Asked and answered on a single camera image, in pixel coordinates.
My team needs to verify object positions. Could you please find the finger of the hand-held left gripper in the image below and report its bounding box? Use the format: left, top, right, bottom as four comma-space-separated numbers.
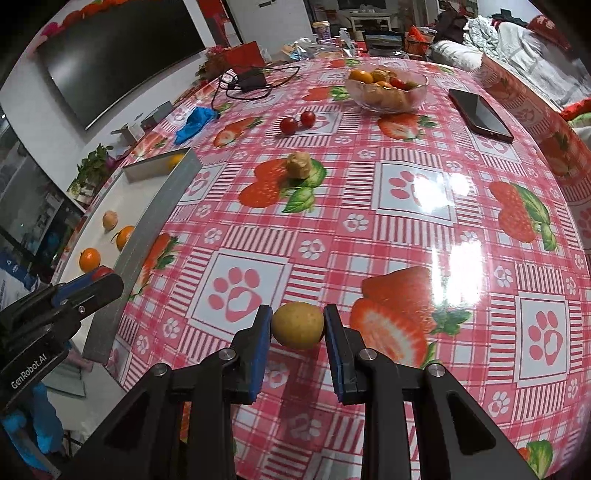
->
0, 273, 96, 326
0, 273, 125, 344

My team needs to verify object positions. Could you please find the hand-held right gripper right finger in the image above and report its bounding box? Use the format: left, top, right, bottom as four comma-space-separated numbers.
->
324, 304, 539, 480

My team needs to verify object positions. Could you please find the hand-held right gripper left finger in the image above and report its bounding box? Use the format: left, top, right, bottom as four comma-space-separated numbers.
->
60, 305, 273, 480

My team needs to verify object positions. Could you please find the small yellow potato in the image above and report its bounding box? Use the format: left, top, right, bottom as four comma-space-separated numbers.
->
271, 302, 325, 350

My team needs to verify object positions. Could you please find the white rectangular tray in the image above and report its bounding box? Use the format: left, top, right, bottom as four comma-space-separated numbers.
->
51, 148, 205, 365

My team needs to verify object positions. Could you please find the person's left forearm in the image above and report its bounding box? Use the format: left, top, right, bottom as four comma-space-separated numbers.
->
0, 383, 63, 467

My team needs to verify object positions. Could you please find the glass aquarium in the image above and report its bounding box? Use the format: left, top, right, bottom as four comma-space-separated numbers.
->
0, 106, 81, 282

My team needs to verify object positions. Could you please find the green potted plant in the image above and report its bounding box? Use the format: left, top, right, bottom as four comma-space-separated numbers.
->
68, 144, 116, 195

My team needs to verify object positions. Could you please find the small white box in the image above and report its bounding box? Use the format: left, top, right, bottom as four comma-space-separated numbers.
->
112, 122, 145, 142

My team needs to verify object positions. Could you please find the small grey box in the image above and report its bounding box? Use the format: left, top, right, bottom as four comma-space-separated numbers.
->
141, 102, 175, 128

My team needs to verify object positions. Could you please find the black television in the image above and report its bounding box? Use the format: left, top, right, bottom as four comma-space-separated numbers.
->
36, 0, 207, 131

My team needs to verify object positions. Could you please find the glass bowl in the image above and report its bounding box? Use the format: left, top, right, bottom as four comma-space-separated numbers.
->
344, 67, 429, 114

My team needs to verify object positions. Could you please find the black power adapter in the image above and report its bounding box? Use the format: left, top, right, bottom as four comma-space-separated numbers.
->
237, 69, 269, 92

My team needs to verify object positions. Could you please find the black smartphone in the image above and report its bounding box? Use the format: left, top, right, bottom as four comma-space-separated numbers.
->
449, 88, 515, 143

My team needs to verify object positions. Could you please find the red gift box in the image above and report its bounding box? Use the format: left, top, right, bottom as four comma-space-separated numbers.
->
223, 41, 267, 71

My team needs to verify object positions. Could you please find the red basket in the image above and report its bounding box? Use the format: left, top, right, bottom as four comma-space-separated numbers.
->
405, 25, 438, 59

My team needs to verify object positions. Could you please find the red pillow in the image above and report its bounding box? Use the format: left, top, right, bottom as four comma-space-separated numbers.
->
526, 14, 574, 52

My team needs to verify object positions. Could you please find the black device with cables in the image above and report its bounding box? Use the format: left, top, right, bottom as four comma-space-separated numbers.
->
213, 64, 301, 112

